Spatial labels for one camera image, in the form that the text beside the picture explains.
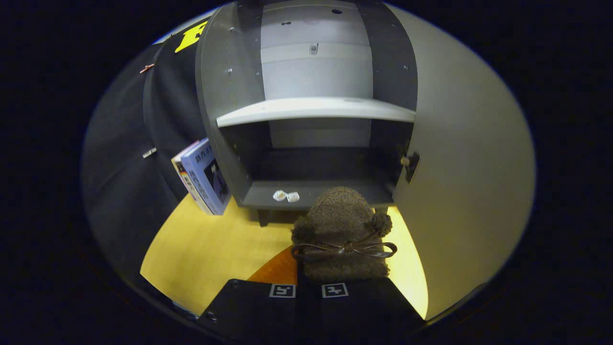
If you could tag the small white packet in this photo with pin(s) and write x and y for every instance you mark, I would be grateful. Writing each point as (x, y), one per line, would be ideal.
(293, 197)
(279, 195)

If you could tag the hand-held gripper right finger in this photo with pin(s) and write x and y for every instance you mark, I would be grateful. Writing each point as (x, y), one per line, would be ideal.
(364, 306)

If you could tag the small metal bracket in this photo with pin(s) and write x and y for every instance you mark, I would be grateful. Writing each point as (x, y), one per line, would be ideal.
(313, 48)

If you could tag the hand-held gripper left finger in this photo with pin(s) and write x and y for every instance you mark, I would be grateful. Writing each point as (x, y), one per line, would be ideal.
(254, 306)

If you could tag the silver clip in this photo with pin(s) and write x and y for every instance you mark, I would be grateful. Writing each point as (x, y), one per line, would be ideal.
(149, 153)

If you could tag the white cabinet shelf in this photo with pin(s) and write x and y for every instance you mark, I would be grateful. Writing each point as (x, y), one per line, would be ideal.
(311, 109)

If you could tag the brown fuzzy shoe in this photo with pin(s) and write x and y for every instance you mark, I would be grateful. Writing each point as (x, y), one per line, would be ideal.
(340, 215)

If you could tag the black backdrop cloth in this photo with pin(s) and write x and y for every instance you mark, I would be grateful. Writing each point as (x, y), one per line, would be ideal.
(119, 143)

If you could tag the red clip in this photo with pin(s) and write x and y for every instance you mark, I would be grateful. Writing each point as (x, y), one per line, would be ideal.
(147, 68)

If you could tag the blue book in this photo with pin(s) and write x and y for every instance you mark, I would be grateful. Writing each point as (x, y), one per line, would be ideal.
(206, 177)

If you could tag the dark grey shoe cabinet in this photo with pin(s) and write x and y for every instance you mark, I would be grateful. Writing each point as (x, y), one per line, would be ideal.
(225, 62)

